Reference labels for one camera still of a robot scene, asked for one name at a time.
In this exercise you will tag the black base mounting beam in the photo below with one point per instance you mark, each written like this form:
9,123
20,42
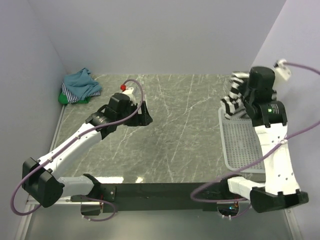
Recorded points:
151,197

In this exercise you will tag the aluminium rail frame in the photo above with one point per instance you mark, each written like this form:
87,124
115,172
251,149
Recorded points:
29,205

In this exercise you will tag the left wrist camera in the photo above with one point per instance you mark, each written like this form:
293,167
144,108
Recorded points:
129,91

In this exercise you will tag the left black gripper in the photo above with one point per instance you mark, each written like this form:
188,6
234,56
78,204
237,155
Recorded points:
143,119

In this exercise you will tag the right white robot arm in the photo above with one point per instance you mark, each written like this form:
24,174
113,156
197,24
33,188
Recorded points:
281,189

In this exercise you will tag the black white striped tank top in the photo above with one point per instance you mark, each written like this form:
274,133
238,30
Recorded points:
263,114

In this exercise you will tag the green folded tank top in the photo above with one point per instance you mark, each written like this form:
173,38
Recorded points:
65,99

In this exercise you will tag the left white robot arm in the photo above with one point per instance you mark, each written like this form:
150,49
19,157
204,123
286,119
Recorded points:
44,179

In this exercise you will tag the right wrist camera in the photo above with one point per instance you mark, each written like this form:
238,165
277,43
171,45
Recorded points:
282,73

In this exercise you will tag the blue striped folded tank top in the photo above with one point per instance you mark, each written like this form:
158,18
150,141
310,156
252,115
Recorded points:
66,91

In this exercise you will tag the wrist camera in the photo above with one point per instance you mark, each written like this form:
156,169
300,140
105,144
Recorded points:
282,73
129,91

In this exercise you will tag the white plastic mesh basket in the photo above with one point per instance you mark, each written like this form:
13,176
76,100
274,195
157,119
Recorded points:
240,143

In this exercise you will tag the teal folded tank top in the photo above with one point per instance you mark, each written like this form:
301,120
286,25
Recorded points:
81,84

